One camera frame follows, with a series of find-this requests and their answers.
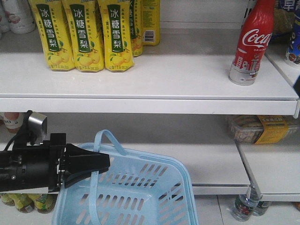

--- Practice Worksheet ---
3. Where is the orange C100 juice bottle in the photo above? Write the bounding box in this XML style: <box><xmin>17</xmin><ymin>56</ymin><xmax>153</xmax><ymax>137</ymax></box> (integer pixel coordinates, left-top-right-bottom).
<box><xmin>3</xmin><ymin>112</ymin><xmax>23</xmax><ymax>134</ymax></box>

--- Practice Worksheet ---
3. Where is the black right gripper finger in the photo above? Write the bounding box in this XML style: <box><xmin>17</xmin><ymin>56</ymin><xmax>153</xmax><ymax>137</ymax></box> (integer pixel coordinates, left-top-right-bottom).
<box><xmin>293</xmin><ymin>76</ymin><xmax>300</xmax><ymax>97</ymax></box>

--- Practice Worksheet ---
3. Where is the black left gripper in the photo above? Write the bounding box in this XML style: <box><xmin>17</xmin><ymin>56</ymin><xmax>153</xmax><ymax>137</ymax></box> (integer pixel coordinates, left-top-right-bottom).
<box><xmin>48</xmin><ymin>133</ymin><xmax>110</xmax><ymax>193</ymax></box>

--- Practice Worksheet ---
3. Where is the white metal shelf unit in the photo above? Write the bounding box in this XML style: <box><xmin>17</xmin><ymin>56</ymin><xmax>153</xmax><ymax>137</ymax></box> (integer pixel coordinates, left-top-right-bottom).
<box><xmin>0</xmin><ymin>21</ymin><xmax>300</xmax><ymax>225</ymax></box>

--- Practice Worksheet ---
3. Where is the blue cookie cup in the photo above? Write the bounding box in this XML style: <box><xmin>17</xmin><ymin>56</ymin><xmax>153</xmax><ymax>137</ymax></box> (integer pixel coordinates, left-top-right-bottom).
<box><xmin>285</xmin><ymin>10</ymin><xmax>300</xmax><ymax>69</ymax></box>

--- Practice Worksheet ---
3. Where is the yellow pear drink bottle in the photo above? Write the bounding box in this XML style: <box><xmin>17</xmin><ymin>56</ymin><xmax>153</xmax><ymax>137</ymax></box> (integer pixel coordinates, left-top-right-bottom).
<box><xmin>98</xmin><ymin>0</ymin><xmax>134</xmax><ymax>72</ymax></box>
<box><xmin>129</xmin><ymin>0</ymin><xmax>143</xmax><ymax>57</ymax></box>
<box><xmin>29</xmin><ymin>0</ymin><xmax>75</xmax><ymax>71</ymax></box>
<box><xmin>62</xmin><ymin>0</ymin><xmax>105</xmax><ymax>73</ymax></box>
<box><xmin>142</xmin><ymin>0</ymin><xmax>160</xmax><ymax>46</ymax></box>

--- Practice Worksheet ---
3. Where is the light blue plastic basket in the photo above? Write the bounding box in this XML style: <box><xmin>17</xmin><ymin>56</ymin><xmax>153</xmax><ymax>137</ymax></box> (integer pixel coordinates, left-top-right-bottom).
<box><xmin>52</xmin><ymin>130</ymin><xmax>199</xmax><ymax>225</ymax></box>

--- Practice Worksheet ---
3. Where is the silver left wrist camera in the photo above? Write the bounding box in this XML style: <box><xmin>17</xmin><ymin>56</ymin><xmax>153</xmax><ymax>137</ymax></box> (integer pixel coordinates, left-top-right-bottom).
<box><xmin>26</xmin><ymin>110</ymin><xmax>47</xmax><ymax>145</ymax></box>

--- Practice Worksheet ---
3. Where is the clear water bottle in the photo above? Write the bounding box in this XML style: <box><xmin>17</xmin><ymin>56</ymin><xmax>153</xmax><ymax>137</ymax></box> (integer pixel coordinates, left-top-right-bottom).
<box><xmin>253</xmin><ymin>201</ymin><xmax>272</xmax><ymax>216</ymax></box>
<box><xmin>231</xmin><ymin>195</ymin><xmax>260</xmax><ymax>222</ymax></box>

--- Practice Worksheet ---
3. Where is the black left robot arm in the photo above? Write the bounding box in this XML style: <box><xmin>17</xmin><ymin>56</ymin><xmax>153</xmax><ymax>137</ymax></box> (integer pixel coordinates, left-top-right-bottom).
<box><xmin>0</xmin><ymin>133</ymin><xmax>110</xmax><ymax>193</ymax></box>

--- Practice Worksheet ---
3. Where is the clear cookie box yellow label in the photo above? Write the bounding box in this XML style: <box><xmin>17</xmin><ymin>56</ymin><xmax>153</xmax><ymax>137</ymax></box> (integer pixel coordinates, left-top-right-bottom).
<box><xmin>226</xmin><ymin>115</ymin><xmax>300</xmax><ymax>144</ymax></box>

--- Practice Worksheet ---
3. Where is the red coca-cola aluminium bottle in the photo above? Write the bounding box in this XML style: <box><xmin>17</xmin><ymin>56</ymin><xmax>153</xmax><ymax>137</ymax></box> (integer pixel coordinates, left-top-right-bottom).
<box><xmin>229</xmin><ymin>0</ymin><xmax>275</xmax><ymax>86</ymax></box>

